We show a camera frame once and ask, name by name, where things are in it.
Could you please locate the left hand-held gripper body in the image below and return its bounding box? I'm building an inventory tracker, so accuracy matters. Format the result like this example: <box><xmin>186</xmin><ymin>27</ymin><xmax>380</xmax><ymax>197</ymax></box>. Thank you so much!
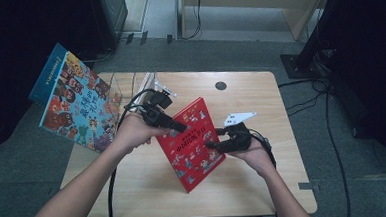
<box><xmin>138</xmin><ymin>78</ymin><xmax>180</xmax><ymax>128</ymax></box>

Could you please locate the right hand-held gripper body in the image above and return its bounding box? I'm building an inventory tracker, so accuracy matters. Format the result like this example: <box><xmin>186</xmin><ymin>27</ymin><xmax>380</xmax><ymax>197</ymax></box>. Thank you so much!
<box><xmin>221</xmin><ymin>110</ymin><xmax>259</xmax><ymax>154</ymax></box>

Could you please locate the red picture book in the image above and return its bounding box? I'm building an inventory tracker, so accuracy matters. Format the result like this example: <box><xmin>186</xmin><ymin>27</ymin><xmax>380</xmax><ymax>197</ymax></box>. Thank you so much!
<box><xmin>153</xmin><ymin>95</ymin><xmax>229</xmax><ymax>195</ymax></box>

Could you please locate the clear acrylic book rack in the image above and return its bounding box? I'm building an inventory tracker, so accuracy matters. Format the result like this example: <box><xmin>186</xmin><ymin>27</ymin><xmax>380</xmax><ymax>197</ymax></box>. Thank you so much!
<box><xmin>107</xmin><ymin>69</ymin><xmax>161</xmax><ymax>125</ymax></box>

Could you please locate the teal animals picture book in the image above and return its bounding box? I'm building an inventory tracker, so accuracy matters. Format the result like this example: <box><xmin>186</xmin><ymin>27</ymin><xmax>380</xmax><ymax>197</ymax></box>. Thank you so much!
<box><xmin>25</xmin><ymin>39</ymin><xmax>126</xmax><ymax>157</ymax></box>

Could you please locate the person's right hand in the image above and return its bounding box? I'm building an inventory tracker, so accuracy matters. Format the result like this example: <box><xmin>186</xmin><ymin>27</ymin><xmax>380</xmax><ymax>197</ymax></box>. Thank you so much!
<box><xmin>228</xmin><ymin>137</ymin><xmax>277</xmax><ymax>181</ymax></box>

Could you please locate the person's left hand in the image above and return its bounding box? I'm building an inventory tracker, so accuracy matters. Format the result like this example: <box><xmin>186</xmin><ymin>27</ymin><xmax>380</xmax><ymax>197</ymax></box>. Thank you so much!
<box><xmin>112</xmin><ymin>109</ymin><xmax>171</xmax><ymax>155</ymax></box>

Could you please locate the black metal stand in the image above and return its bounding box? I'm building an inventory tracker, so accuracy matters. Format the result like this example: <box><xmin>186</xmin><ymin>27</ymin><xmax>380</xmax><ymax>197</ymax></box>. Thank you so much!
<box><xmin>276</xmin><ymin>0</ymin><xmax>348</xmax><ymax>82</ymax></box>

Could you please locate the black cabinet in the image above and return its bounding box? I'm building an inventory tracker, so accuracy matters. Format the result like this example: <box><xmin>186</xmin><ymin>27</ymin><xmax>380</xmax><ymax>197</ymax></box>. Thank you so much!
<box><xmin>88</xmin><ymin>0</ymin><xmax>131</xmax><ymax>54</ymax></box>

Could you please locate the dark curtain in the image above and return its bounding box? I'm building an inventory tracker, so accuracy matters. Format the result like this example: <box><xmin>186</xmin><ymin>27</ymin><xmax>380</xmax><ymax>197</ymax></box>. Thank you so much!
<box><xmin>0</xmin><ymin>0</ymin><xmax>101</xmax><ymax>157</ymax></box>
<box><xmin>325</xmin><ymin>0</ymin><xmax>386</xmax><ymax>175</ymax></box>

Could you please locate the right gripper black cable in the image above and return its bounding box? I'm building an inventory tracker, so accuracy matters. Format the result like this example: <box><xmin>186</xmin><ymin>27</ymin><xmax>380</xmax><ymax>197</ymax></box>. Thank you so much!
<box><xmin>248</xmin><ymin>127</ymin><xmax>278</xmax><ymax>172</ymax></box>

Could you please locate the black floor cable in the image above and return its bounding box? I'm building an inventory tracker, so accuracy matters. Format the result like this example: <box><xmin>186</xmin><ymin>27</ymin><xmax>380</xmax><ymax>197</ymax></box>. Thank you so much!
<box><xmin>278</xmin><ymin>76</ymin><xmax>333</xmax><ymax>118</ymax></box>
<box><xmin>322</xmin><ymin>89</ymin><xmax>353</xmax><ymax>217</ymax></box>

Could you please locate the black hanging cable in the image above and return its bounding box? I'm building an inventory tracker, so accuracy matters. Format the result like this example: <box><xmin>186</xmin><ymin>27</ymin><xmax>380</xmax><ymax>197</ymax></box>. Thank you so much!
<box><xmin>179</xmin><ymin>0</ymin><xmax>205</xmax><ymax>41</ymax></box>

